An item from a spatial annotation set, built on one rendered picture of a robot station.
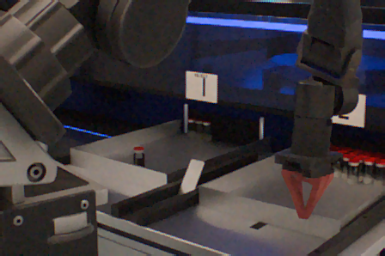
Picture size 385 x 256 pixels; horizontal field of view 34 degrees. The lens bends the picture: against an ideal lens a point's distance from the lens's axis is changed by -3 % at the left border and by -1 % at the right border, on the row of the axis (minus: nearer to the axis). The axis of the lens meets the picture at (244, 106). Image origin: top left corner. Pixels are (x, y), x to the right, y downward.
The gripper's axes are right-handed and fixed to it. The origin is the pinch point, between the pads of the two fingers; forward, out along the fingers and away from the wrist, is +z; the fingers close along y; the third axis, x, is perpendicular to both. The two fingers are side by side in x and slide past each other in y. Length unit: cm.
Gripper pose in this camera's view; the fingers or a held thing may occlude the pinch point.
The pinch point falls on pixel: (303, 213)
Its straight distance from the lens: 96.5
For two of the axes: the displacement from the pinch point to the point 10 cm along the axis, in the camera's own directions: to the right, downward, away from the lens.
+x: -8.4, -1.2, 5.3
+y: 5.4, -0.4, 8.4
